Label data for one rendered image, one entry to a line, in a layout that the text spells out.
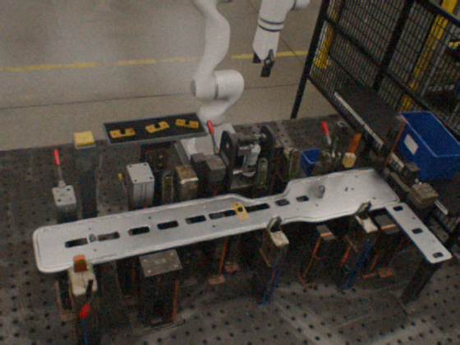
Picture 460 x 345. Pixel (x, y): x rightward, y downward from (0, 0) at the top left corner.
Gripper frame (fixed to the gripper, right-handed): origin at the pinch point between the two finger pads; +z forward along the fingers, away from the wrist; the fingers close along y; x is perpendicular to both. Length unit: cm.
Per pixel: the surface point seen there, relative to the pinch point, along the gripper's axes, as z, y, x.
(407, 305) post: 73, 58, 57
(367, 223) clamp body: 40, 42, 36
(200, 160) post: 35.1, 6.6, -18.9
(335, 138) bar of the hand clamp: 28.8, 5.6, 35.8
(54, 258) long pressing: 45, 37, -72
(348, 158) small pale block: 38, 8, 44
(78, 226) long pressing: 45, 24, -64
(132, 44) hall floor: 144, -287, -3
